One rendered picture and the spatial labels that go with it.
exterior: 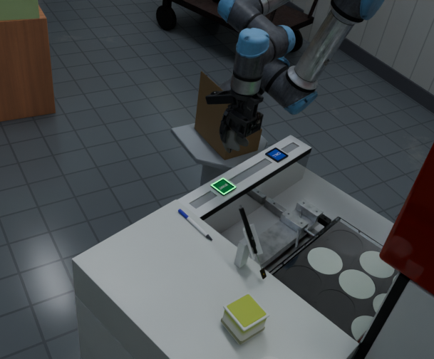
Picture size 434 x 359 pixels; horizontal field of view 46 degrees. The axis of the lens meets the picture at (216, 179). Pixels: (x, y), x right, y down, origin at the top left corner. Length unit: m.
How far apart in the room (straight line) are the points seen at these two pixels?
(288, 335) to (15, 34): 2.52
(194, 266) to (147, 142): 2.07
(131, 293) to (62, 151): 2.08
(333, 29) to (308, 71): 0.17
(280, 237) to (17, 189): 1.81
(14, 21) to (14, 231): 1.21
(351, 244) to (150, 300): 0.64
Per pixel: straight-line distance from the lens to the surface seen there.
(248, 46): 1.25
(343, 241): 1.57
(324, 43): 1.69
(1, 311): 2.47
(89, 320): 1.45
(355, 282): 1.48
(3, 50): 3.31
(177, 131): 2.00
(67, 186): 2.99
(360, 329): 1.39
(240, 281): 1.30
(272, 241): 1.53
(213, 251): 1.35
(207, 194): 1.52
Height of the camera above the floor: 1.96
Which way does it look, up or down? 40 degrees down
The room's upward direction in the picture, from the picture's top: 9 degrees clockwise
